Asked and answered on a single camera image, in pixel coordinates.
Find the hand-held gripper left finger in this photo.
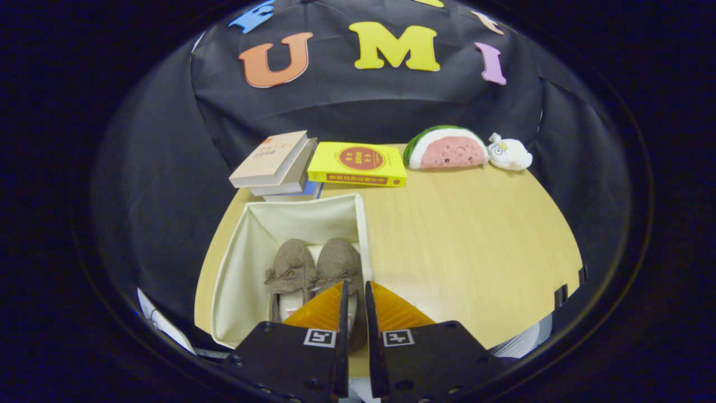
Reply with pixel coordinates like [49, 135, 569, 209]
[224, 280, 350, 403]

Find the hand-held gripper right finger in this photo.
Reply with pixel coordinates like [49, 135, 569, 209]
[365, 280, 507, 403]

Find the brown suede shoe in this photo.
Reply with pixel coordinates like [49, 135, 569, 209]
[265, 239, 317, 324]
[313, 237, 369, 353]

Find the cream fabric storage box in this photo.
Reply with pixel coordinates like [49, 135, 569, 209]
[210, 193, 374, 349]

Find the white ribbed cloth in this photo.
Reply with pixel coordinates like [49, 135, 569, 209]
[492, 313, 553, 359]

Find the blue book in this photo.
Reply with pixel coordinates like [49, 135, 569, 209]
[263, 181, 324, 202]

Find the grey book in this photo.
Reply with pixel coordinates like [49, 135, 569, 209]
[249, 137, 318, 197]

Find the white device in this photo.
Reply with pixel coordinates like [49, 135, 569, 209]
[137, 288, 196, 354]

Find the yellow book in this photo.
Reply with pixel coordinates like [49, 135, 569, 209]
[307, 142, 408, 188]

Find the beige book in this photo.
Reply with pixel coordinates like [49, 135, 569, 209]
[229, 130, 309, 189]

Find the watermelon plush toy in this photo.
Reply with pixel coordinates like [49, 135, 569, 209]
[403, 125, 490, 170]

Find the white plush toy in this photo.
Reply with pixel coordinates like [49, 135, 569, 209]
[487, 133, 533, 171]

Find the black backdrop cloth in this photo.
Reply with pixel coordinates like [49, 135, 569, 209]
[92, 0, 627, 336]

